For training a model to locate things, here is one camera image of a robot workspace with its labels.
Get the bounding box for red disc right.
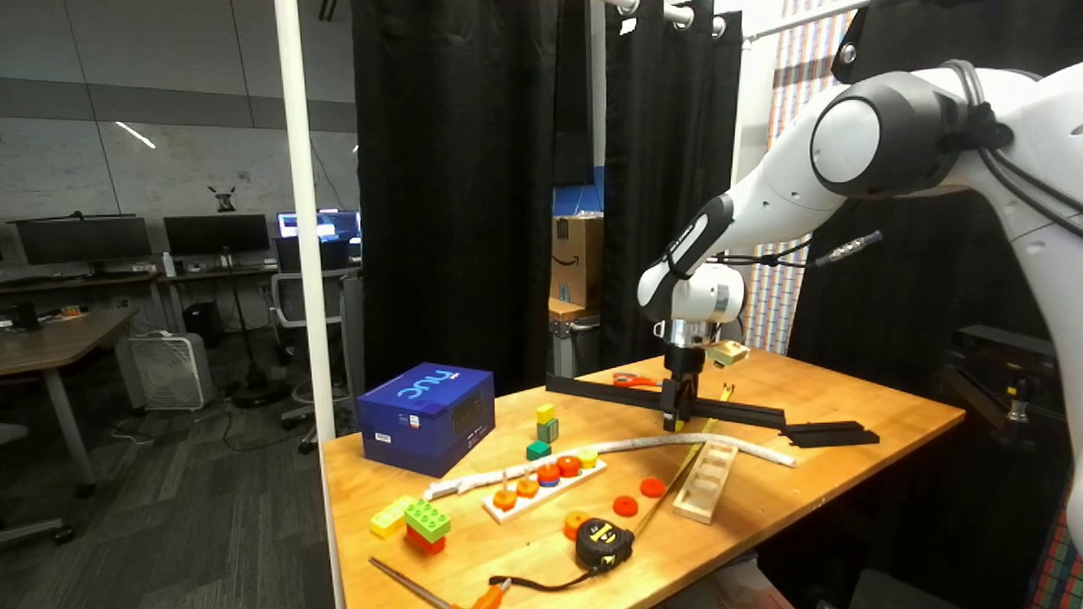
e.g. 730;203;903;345
639;476;668;499

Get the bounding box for long black bar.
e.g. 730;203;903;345
546;375;787;430

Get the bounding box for white rope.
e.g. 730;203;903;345
419;430;800;504

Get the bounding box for grey office chair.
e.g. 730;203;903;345
270;267;367;433

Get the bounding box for orange scissors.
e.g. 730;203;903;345
612;371;660;394

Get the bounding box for office desk with monitors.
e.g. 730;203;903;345
0;208;367;502

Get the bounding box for yellow lego brick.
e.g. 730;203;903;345
369;495;414;539

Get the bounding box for blue cardboard box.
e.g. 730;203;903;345
355;361;496;476

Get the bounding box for orange cylinder block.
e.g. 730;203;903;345
562;510;588;543

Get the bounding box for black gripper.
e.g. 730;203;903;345
665;349;703;433

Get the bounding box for wrist camera with wood mount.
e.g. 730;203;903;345
709;340;747;370

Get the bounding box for yellow block on green stack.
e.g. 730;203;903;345
535;403;554;423

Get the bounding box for black curtain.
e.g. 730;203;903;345
352;0;743;394

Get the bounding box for white wooden slotted tray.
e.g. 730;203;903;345
673;440;739;522

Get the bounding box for white box fan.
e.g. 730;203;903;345
114;327;218;413

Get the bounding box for white peg board with rings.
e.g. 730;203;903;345
481;453;605;526

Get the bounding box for red lego brick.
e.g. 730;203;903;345
404;529;446;556

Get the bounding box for teal round block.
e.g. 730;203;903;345
525;440;553;461

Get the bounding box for red disc left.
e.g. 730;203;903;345
612;495;639;518

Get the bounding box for wooden dowel stick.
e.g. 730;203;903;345
632;433;709;539

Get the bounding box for cardboard amazon box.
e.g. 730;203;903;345
550;217;604;307

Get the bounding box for red disc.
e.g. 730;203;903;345
639;476;668;499
612;495;639;518

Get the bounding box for white frame pole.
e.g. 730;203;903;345
273;0;343;609

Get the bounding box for short black bar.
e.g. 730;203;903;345
782;418;880;447

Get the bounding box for green lego brick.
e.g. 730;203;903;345
407;502;449;543

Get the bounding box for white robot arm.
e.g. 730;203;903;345
637;62;1083;546

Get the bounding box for black tape measure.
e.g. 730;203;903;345
576;518;632;571

